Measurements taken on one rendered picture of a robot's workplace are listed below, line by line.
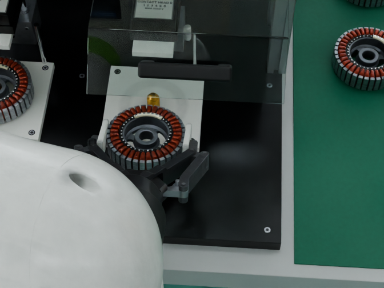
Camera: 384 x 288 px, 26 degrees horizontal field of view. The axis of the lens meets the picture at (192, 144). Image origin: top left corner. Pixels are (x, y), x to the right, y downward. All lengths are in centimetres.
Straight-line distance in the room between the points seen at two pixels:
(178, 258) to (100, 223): 78
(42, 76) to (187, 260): 38
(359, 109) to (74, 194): 97
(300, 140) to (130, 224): 89
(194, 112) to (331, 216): 26
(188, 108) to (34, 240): 90
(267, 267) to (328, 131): 26
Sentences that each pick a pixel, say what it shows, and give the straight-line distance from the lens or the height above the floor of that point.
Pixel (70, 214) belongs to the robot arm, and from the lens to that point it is 41.
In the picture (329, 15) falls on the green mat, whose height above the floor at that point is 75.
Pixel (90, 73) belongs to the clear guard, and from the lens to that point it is 102.
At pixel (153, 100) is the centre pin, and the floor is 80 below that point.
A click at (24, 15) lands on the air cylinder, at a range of 138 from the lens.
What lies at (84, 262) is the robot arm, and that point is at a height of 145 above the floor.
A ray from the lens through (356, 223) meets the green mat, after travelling 123.
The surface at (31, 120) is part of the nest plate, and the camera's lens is 129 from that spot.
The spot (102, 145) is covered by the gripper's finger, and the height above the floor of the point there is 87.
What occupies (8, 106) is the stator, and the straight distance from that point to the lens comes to 127.
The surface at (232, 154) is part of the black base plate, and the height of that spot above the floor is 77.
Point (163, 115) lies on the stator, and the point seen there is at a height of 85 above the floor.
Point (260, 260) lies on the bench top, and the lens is 119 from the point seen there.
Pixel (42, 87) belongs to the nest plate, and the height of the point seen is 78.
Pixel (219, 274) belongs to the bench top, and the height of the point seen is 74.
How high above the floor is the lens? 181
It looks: 56 degrees down
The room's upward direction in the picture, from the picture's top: straight up
